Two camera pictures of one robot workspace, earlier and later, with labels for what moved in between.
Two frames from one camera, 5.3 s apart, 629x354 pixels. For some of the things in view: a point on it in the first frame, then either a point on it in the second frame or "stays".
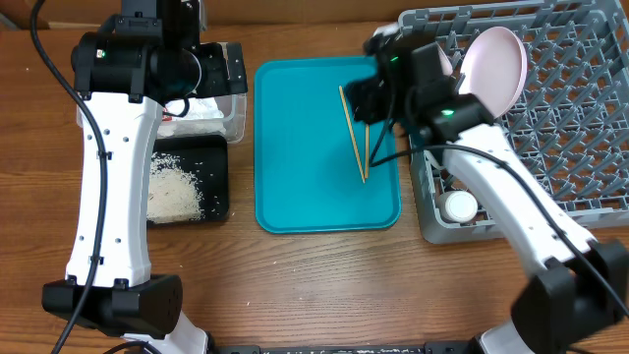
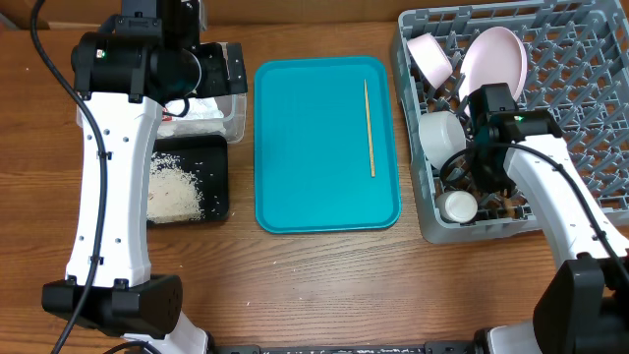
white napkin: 204,117 stays
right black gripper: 367,101 -> 489,178
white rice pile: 173,195 stays
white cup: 457,206 stays
